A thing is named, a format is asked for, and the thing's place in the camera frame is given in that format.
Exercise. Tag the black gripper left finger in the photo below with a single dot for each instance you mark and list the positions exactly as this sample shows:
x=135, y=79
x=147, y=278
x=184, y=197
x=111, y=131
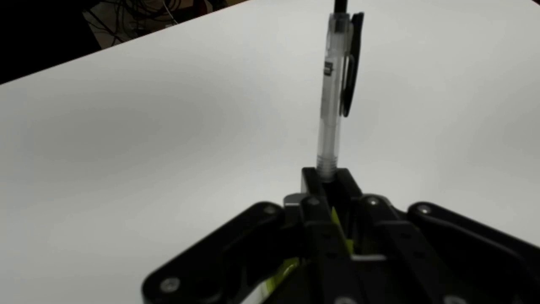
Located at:
x=236, y=254

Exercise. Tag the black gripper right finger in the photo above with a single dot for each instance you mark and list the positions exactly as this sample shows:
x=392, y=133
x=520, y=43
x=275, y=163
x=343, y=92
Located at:
x=439, y=254

